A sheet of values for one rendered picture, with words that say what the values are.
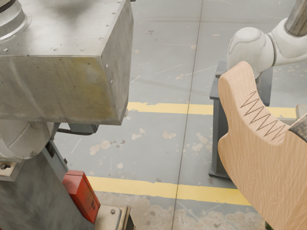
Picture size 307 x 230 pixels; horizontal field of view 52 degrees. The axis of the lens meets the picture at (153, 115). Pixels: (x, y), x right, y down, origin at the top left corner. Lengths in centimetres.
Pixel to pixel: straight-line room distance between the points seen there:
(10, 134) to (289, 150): 57
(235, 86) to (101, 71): 19
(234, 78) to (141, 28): 298
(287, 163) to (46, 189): 92
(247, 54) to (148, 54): 171
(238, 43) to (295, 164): 101
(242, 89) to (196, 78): 223
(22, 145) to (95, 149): 155
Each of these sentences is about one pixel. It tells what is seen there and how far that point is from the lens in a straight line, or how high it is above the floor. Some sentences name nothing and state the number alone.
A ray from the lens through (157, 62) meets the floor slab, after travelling 293.
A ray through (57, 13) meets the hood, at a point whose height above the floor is 153.
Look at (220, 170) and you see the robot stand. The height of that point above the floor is 6.
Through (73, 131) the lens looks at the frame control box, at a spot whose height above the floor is 93.
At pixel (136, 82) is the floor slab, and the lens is 275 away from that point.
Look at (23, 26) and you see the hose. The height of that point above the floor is 153.
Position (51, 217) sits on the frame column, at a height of 70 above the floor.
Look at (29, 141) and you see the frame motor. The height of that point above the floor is 121.
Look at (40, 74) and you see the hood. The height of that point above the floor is 149.
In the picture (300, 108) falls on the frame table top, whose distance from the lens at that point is 121.
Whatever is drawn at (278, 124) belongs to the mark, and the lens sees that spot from 52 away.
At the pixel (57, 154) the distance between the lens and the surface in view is 134.
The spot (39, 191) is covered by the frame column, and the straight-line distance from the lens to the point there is 120.
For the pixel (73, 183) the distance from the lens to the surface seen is 145.
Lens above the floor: 177
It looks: 46 degrees down
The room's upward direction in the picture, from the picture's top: 10 degrees counter-clockwise
